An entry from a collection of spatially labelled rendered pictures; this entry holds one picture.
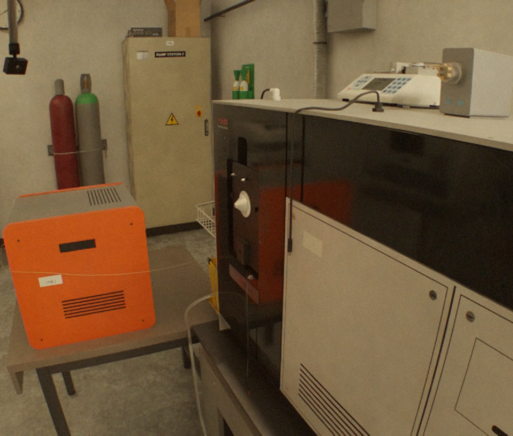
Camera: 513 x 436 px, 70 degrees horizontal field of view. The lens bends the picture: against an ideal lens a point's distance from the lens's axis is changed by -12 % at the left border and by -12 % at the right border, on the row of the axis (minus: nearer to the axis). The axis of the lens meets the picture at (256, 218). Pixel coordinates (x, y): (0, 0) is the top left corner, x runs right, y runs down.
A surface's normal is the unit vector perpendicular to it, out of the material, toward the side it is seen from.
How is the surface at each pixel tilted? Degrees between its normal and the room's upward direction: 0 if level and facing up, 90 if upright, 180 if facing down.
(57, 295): 90
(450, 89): 90
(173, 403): 0
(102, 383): 0
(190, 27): 90
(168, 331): 0
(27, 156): 90
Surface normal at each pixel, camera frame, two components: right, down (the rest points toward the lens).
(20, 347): 0.00, -0.95
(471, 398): -0.90, 0.14
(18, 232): 0.44, 0.29
